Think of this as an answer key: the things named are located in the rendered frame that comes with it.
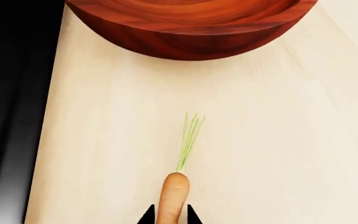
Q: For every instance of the reddish brown wooden bowl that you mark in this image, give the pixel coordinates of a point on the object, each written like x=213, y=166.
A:
x=179, y=35

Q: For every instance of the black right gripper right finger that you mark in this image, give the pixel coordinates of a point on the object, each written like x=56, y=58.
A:
x=193, y=216

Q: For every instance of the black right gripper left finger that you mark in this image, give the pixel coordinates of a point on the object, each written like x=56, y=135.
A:
x=148, y=216

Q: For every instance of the orange carrot with green stems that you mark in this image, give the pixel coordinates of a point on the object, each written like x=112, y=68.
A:
x=172, y=198

